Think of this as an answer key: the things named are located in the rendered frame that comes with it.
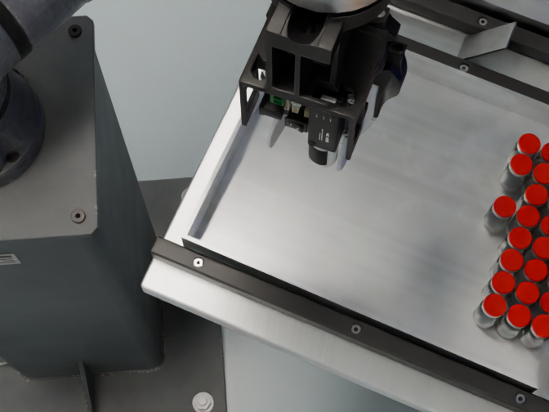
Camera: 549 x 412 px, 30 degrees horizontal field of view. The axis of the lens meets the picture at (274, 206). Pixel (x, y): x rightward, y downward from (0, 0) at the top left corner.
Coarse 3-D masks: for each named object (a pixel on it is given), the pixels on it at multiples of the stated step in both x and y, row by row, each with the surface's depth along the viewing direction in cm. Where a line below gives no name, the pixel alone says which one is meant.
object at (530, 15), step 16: (464, 0) 102; (480, 0) 101; (496, 0) 105; (512, 0) 105; (528, 0) 105; (544, 0) 105; (496, 16) 103; (512, 16) 101; (528, 16) 100; (544, 16) 104; (544, 32) 102
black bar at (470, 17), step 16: (400, 0) 103; (416, 0) 103; (432, 0) 103; (448, 0) 103; (432, 16) 103; (448, 16) 102; (464, 16) 102; (480, 16) 102; (464, 32) 104; (528, 32) 102; (512, 48) 103; (528, 48) 101; (544, 48) 101
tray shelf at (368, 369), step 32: (480, 64) 103; (512, 64) 103; (544, 64) 103; (224, 128) 100; (192, 192) 98; (160, 288) 95; (192, 288) 95; (224, 320) 94; (256, 320) 94; (288, 320) 94; (288, 352) 94; (320, 352) 93; (352, 352) 93; (544, 352) 93; (384, 384) 92; (416, 384) 92; (448, 384) 92; (544, 384) 92
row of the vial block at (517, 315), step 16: (544, 208) 94; (544, 224) 92; (544, 240) 91; (528, 256) 93; (544, 256) 91; (528, 272) 90; (544, 272) 90; (528, 288) 90; (512, 304) 92; (528, 304) 90; (512, 320) 89; (528, 320) 89; (512, 336) 92
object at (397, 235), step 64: (256, 128) 100; (384, 128) 100; (448, 128) 100; (512, 128) 100; (256, 192) 98; (320, 192) 98; (384, 192) 98; (448, 192) 98; (512, 192) 98; (256, 256) 95; (320, 256) 95; (384, 256) 96; (448, 256) 96; (384, 320) 90; (448, 320) 94; (512, 384) 90
